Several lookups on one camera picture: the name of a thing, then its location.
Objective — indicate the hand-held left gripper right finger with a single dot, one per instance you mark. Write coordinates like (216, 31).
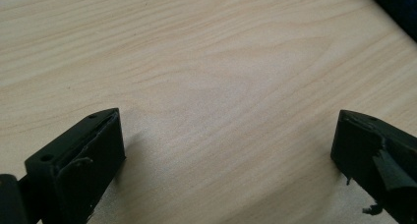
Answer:
(373, 155)

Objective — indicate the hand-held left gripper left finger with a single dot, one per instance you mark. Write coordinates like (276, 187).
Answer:
(82, 165)

